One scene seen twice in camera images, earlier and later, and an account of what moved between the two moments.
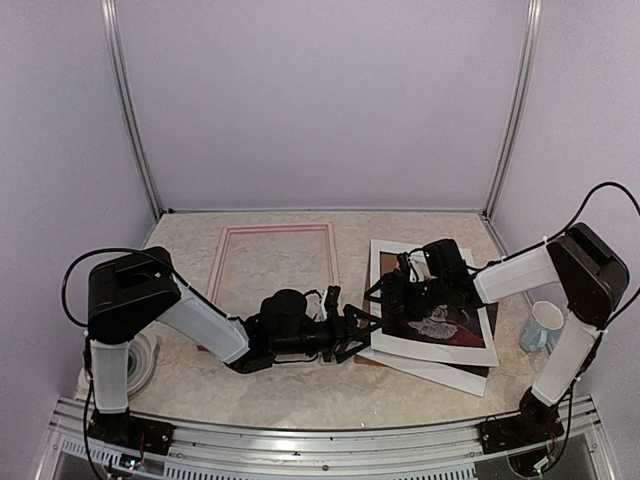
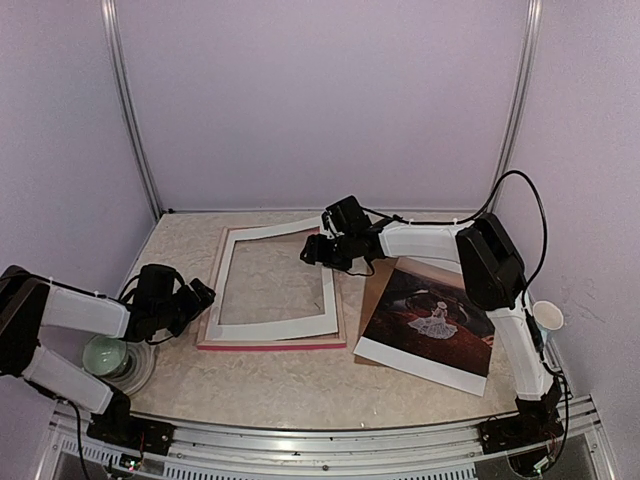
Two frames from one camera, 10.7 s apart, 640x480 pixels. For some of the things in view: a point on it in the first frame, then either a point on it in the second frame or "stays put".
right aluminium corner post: (519, 109) stays put
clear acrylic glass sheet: (256, 264) stays put
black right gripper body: (431, 296) -> (338, 255)
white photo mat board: (487, 355) -> (323, 324)
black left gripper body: (327, 340) -> (174, 316)
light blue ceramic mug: (545, 319) stays put
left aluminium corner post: (111, 17) stays put
